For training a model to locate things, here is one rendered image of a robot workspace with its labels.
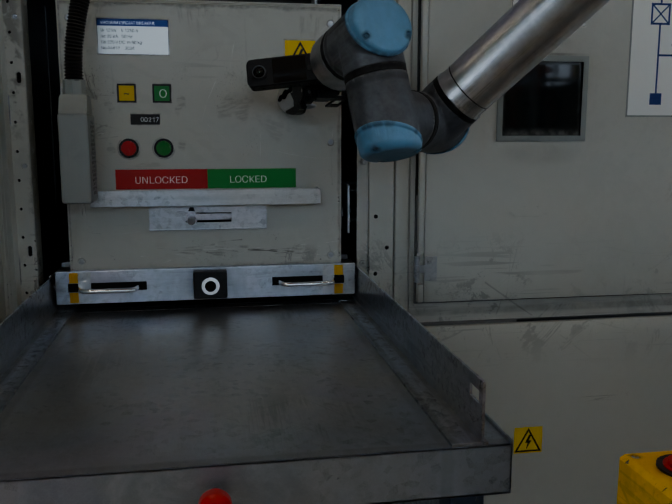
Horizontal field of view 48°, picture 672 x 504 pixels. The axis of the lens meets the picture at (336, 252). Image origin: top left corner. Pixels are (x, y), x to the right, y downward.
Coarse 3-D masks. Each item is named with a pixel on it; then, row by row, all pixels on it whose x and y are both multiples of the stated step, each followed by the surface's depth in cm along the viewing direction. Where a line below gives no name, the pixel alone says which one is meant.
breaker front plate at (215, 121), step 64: (128, 64) 131; (192, 64) 132; (128, 128) 132; (192, 128) 134; (256, 128) 136; (320, 128) 138; (128, 256) 136; (192, 256) 138; (256, 256) 140; (320, 256) 142
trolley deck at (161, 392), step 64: (128, 320) 131; (192, 320) 131; (256, 320) 131; (320, 320) 131; (64, 384) 98; (128, 384) 98; (192, 384) 98; (256, 384) 98; (320, 384) 98; (384, 384) 98; (0, 448) 78; (64, 448) 78; (128, 448) 78; (192, 448) 78; (256, 448) 78; (320, 448) 78; (384, 448) 78; (448, 448) 78; (512, 448) 79
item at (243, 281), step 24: (264, 264) 140; (288, 264) 140; (312, 264) 141; (336, 264) 141; (72, 288) 134; (96, 288) 135; (144, 288) 136; (168, 288) 137; (192, 288) 137; (240, 288) 139; (264, 288) 140; (288, 288) 141; (312, 288) 141
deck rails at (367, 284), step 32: (32, 320) 118; (64, 320) 129; (384, 320) 121; (416, 320) 103; (0, 352) 100; (32, 352) 110; (384, 352) 110; (416, 352) 103; (448, 352) 89; (0, 384) 96; (416, 384) 96; (448, 384) 89; (480, 384) 78; (448, 416) 86; (480, 416) 79
